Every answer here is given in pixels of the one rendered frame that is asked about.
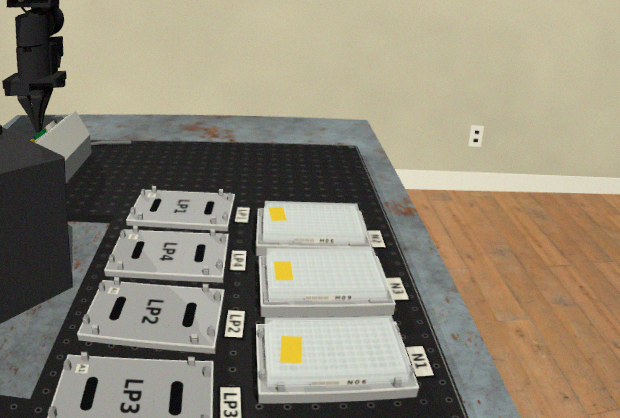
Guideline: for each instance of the white plate lid with yellow tape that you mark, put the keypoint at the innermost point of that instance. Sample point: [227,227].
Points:
[333,348]
[313,219]
[313,271]

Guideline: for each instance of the white button panel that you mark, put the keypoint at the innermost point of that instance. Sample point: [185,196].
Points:
[71,139]

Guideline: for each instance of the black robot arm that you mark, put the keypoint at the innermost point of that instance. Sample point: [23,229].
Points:
[32,28]

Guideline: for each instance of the white well plate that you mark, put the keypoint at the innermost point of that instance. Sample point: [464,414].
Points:
[340,382]
[325,297]
[312,239]

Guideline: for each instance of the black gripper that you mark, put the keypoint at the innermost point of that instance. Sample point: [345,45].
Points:
[34,70]

